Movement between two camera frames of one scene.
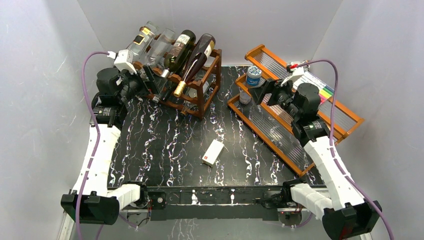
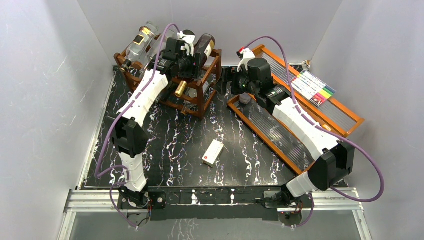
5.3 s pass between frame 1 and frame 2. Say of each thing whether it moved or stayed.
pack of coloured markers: stayed
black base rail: stayed
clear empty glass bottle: stayed
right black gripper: moved
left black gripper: moved
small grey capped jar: stayed
